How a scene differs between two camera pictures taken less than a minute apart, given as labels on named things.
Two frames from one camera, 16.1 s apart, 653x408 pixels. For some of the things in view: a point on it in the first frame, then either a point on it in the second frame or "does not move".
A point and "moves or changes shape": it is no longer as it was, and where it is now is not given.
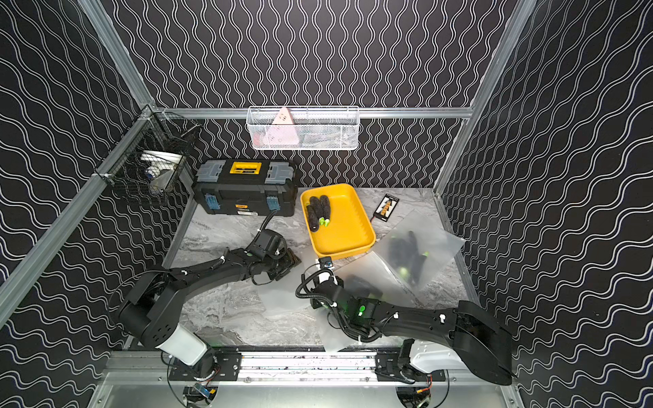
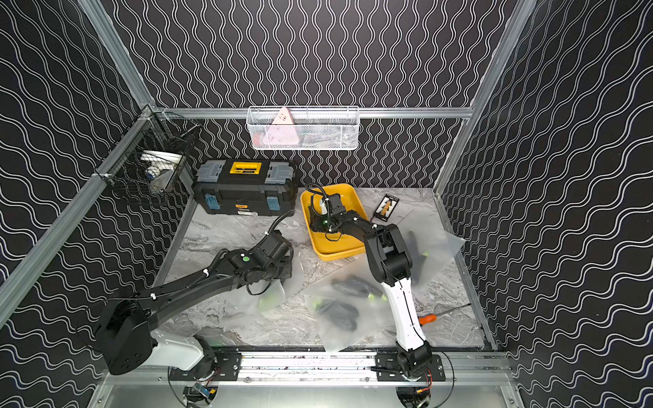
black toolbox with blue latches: x=251 y=187 does not move
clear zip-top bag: x=418 y=248 does not move
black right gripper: x=315 y=303 → x=315 y=223
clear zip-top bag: x=368 y=276 does not move
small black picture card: x=386 y=207 does not move
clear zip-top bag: x=282 y=296 moves or changes shape
